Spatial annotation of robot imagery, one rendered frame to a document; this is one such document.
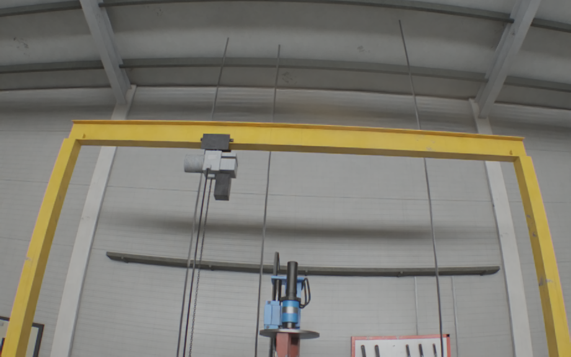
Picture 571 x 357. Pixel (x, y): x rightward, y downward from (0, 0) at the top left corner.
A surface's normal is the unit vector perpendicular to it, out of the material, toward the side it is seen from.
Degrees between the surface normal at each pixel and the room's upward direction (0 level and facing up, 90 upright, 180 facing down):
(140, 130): 90
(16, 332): 90
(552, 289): 90
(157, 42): 173
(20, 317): 90
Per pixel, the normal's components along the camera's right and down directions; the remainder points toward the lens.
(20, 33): -0.04, 0.80
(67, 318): 0.01, -0.50
